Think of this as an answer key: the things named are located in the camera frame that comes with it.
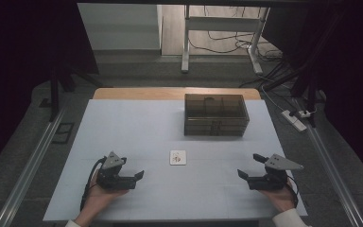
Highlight person's right hand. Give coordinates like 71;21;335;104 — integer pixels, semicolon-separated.
259;183;298;213

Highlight brown transparent drawer box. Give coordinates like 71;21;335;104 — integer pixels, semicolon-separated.
183;93;251;137

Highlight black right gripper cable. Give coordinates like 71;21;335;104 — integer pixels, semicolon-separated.
285;174;300;208

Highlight black floor cables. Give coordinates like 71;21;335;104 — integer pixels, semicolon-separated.
188;29;285;62

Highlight white plug adapter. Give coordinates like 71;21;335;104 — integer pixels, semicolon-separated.
297;108;318;119

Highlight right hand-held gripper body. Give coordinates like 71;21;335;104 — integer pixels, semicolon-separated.
247;153;304;191

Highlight white printed card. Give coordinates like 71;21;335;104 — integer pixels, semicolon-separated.
169;149;187;166

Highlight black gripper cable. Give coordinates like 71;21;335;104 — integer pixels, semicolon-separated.
79;155;108;212
285;174;300;208

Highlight black floor frame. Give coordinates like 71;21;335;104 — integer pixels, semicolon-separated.
51;122;76;146

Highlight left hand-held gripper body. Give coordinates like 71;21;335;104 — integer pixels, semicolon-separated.
95;150;136;191

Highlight white desk frame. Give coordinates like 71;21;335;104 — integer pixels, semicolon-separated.
181;4;271;76

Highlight white cabinet panel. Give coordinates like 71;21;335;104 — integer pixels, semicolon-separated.
77;3;164;51

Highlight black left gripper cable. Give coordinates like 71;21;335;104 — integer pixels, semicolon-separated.
79;155;108;212

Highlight white power strip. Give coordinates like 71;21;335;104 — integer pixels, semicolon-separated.
281;109;308;132

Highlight black curtain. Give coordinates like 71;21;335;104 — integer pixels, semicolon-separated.
261;0;363;187
0;0;100;179

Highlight aluminium floor rail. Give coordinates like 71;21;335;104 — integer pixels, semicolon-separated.
0;103;68;227
296;100;363;227

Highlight person's left hand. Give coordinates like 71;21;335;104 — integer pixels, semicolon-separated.
80;176;130;218

